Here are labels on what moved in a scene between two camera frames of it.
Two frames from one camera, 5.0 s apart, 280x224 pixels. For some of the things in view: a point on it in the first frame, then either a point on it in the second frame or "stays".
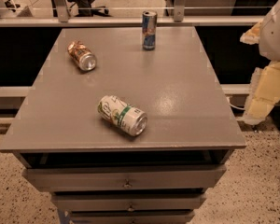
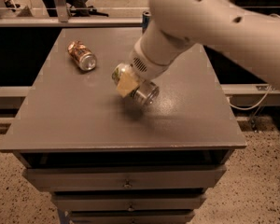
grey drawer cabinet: x=97 y=174 stays
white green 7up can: x=131 y=119 to x=147 y=92
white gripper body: x=276 y=36 to x=142 y=66
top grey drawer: x=126 y=178 stays
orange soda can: x=83 y=57 stays
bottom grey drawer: x=131 y=217 stays
